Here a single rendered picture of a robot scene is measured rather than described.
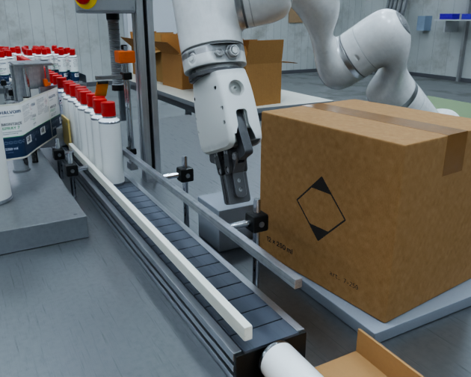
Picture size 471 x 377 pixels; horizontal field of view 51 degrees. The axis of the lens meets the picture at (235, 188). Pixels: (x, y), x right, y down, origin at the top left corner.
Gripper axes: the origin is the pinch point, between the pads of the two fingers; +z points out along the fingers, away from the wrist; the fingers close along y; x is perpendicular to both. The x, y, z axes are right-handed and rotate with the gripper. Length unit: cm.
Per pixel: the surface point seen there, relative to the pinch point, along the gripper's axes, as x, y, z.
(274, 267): -3.1, -1.4, 11.3
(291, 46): -670, 904, -284
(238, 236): -3.2, 7.8, 7.5
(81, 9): 0, 70, -51
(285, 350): -0.1, -6.1, 20.7
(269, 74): -130, 187, -57
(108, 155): 1, 61, -12
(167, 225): -1.9, 36.2, 5.9
